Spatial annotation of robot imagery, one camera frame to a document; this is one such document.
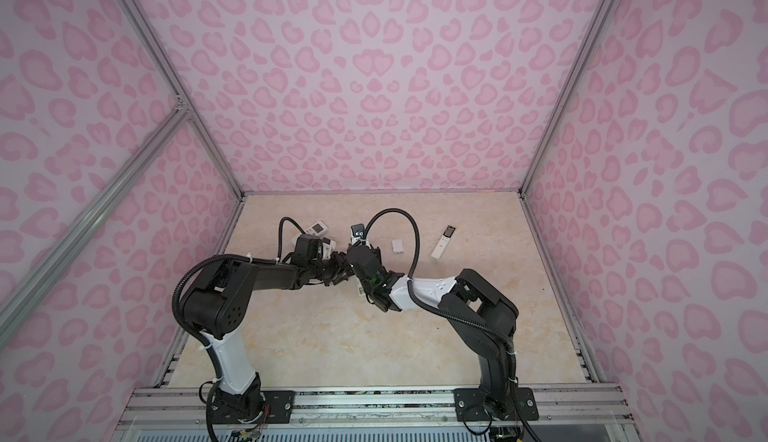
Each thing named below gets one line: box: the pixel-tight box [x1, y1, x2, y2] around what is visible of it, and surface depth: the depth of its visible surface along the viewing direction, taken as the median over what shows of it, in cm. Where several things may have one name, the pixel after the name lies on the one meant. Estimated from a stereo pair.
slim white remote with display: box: [431, 224, 456, 260], surface depth 106 cm
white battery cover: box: [391, 239, 404, 254], surface depth 106 cm
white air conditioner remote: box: [291, 221, 328, 244], surface depth 109 cm
